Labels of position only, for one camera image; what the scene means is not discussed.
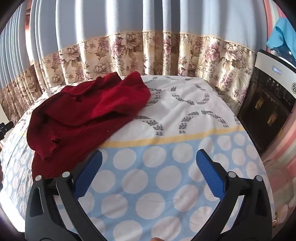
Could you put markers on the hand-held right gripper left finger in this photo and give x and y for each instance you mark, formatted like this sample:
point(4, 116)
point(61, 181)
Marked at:
point(89, 175)

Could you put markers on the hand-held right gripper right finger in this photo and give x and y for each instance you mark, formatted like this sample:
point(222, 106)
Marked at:
point(209, 173)

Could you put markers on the red knitted sweater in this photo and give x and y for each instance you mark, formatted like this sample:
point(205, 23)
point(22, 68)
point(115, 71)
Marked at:
point(81, 115)

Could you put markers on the polka dot bed sheet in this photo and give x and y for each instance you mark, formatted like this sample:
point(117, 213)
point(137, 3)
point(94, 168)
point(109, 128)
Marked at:
point(166, 143)

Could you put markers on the white and black water dispenser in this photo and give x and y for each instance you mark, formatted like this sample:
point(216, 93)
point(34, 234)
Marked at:
point(266, 104)

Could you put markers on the blue floral curtain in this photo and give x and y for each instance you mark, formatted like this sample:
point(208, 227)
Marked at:
point(129, 34)

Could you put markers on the blue cloth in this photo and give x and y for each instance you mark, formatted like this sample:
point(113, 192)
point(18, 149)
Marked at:
point(281, 34)

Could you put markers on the black tripod mount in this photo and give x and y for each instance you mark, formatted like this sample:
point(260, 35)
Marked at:
point(5, 128)

